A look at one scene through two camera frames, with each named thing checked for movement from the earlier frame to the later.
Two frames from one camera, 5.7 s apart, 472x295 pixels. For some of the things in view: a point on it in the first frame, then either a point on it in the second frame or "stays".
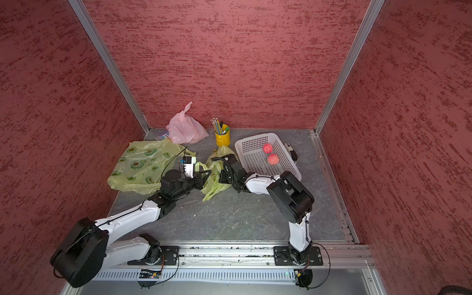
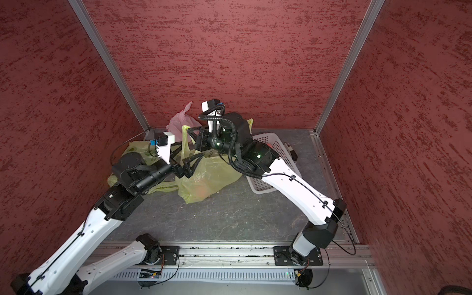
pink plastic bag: x=184 y=128 stays
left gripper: x=199 y=181 -> x=186 y=169
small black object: x=288 y=147 stays
